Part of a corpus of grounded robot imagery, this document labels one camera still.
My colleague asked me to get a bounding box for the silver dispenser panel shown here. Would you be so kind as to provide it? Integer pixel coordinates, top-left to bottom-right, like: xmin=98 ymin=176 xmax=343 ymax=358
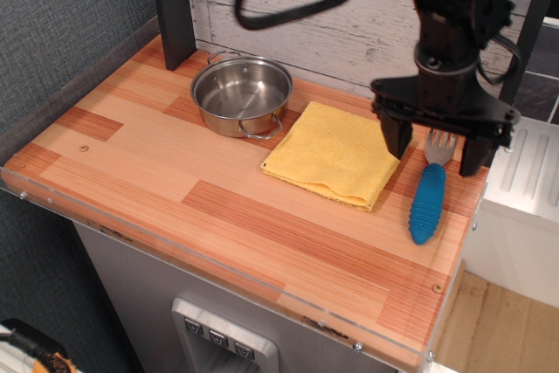
xmin=171 ymin=298 xmax=280 ymax=372

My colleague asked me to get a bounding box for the stainless steel pot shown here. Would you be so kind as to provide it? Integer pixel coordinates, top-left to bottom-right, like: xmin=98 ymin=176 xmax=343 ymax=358
xmin=190 ymin=55 xmax=293 ymax=140

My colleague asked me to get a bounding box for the dark right frame post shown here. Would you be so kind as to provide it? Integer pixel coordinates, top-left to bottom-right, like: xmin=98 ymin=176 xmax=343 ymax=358
xmin=484 ymin=0 xmax=558 ymax=125

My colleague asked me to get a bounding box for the blue handled fork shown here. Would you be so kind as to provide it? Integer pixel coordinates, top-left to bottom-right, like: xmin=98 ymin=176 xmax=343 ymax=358
xmin=409 ymin=128 xmax=457 ymax=245

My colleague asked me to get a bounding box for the grey toy fridge cabinet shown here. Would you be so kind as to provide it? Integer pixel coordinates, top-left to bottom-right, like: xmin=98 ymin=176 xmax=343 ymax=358
xmin=72 ymin=220 xmax=410 ymax=373

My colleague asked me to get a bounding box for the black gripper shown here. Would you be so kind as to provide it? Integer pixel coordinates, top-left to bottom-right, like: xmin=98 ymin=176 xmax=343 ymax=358
xmin=371 ymin=62 xmax=520 ymax=176

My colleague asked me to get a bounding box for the white toy sink unit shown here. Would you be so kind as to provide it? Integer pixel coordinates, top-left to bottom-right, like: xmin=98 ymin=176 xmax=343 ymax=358
xmin=460 ymin=17 xmax=559 ymax=311

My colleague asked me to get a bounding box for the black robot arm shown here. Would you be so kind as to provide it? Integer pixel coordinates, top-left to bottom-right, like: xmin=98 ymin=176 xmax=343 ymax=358
xmin=371 ymin=0 xmax=521 ymax=176

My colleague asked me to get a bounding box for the yellow folded cloth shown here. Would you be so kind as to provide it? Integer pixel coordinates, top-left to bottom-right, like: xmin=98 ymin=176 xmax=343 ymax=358
xmin=261 ymin=101 xmax=400 ymax=211

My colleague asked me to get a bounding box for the clear acrylic edge strip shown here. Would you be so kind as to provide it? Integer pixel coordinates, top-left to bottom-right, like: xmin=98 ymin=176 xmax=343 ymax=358
xmin=2 ymin=160 xmax=445 ymax=371

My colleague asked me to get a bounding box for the black orange object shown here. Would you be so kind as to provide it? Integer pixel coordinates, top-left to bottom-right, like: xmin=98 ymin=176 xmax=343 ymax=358
xmin=1 ymin=319 xmax=79 ymax=372

